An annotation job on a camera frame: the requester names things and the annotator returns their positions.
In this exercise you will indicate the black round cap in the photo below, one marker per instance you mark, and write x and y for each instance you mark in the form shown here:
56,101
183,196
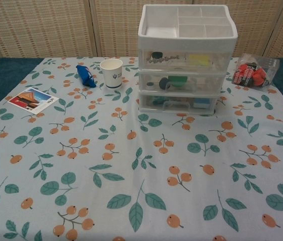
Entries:
157,55

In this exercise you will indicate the green ball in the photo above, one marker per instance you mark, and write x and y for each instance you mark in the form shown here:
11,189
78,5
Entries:
179,80

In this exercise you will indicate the clear plastic storage drawer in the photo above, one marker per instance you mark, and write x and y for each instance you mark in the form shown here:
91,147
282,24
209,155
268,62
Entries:
206,85

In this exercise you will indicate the blue snack packet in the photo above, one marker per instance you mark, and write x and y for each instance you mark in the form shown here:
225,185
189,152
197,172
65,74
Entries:
86,76

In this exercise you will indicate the white plastic drawer organizer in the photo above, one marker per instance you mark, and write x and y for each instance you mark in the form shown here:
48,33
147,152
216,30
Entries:
189,42

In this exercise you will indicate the white paper cup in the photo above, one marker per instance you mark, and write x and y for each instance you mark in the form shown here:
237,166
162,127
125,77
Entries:
111,72

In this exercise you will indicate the dark grey round disc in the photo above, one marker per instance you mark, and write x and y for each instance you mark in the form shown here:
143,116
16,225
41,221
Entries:
163,83

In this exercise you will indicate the woven folding screen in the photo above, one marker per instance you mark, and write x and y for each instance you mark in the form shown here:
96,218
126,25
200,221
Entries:
43,27

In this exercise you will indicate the floral patterned tablecloth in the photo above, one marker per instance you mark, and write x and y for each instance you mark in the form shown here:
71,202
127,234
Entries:
106,163

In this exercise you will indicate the postcard with red building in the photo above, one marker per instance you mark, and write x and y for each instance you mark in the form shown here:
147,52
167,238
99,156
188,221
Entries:
31,100

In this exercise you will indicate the blue block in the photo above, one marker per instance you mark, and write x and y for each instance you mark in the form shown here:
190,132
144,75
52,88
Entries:
201,103

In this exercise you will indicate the clear drawer with yellow item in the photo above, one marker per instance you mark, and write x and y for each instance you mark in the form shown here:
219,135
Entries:
219,60

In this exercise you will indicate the clear drawer with blue item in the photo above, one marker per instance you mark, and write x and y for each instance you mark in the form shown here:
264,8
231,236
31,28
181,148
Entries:
176,106

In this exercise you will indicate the yellow block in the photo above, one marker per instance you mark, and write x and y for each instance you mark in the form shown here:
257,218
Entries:
198,61

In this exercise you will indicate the clear bag of snacks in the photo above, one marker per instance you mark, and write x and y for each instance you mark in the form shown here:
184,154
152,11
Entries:
254,72

